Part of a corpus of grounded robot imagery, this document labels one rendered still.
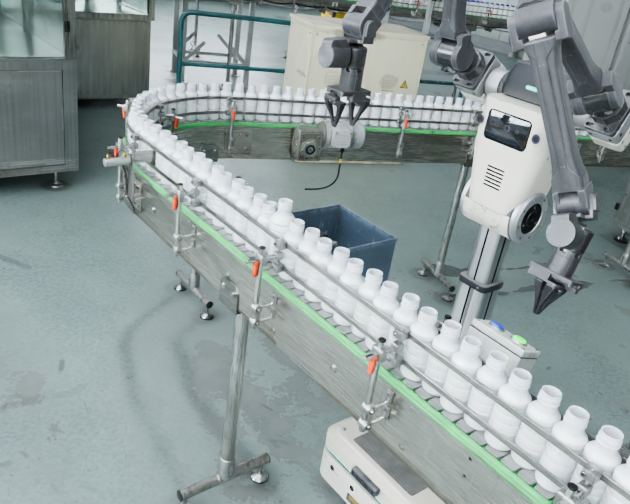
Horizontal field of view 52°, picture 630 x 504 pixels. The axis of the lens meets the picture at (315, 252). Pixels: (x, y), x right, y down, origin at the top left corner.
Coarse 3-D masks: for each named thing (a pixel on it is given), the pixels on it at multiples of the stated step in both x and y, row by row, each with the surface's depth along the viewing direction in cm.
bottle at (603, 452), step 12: (600, 432) 108; (612, 432) 109; (588, 444) 110; (600, 444) 107; (612, 444) 106; (588, 456) 108; (600, 456) 107; (612, 456) 107; (576, 468) 111; (600, 468) 107; (612, 468) 107; (576, 480) 111; (600, 480) 108; (600, 492) 109
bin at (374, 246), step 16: (320, 208) 234; (336, 208) 239; (304, 224) 233; (320, 224) 238; (336, 224) 243; (352, 224) 236; (368, 224) 229; (336, 240) 245; (352, 240) 238; (368, 240) 231; (384, 240) 216; (352, 256) 209; (368, 256) 214; (384, 256) 220; (384, 272) 224
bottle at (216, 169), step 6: (216, 168) 193; (222, 168) 194; (216, 174) 194; (210, 180) 195; (216, 180) 194; (210, 186) 195; (210, 192) 196; (210, 198) 196; (210, 204) 197; (210, 216) 199
